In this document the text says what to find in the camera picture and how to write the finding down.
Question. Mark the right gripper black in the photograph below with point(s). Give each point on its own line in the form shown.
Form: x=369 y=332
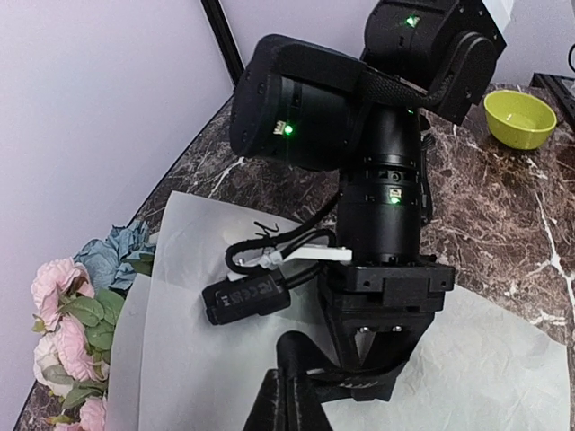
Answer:
x=406 y=296

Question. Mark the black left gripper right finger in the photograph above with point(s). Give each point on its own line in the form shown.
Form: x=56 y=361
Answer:
x=306 y=410

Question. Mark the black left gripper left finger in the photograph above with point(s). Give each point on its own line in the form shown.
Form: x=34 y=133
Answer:
x=269 y=411

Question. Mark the black ribbon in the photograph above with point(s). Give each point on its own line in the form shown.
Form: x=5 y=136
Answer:
x=298 y=355

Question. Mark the translucent white wrapping paper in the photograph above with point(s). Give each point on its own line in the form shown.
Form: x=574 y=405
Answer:
x=478 y=366

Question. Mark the blue fake rose bunch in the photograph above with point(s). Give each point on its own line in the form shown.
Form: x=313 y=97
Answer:
x=114 y=262

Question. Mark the white fake rose stem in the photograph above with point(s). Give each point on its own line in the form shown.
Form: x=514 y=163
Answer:
x=48 y=369

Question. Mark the pink peony fake stem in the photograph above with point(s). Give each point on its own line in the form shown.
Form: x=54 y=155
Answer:
x=84 y=322

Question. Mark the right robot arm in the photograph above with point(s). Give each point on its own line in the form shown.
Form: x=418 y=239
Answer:
x=320 y=110

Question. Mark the yellow-green bowl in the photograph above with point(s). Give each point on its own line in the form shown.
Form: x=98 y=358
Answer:
x=519 y=120

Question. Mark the right black frame post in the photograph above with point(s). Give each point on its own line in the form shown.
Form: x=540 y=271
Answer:
x=224 y=38

